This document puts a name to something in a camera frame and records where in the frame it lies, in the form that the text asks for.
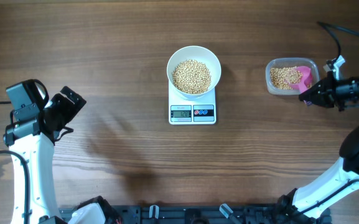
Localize pink plastic scoop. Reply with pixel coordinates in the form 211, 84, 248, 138
286, 66, 313, 93

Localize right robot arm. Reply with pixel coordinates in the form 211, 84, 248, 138
272, 65, 359, 223

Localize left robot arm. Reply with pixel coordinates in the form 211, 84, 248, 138
3, 79, 86, 223

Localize white digital kitchen scale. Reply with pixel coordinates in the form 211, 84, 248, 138
168, 81, 217, 125

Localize white bowl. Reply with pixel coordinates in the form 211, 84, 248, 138
167, 45, 221, 97

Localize soybeans in white bowl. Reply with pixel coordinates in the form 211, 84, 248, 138
172, 59, 212, 95

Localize yellow soybeans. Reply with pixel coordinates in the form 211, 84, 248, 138
270, 67, 302, 90

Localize clear plastic container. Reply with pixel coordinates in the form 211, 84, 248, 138
265, 57, 320, 95

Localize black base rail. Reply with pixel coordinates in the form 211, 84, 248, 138
59, 203, 332, 224

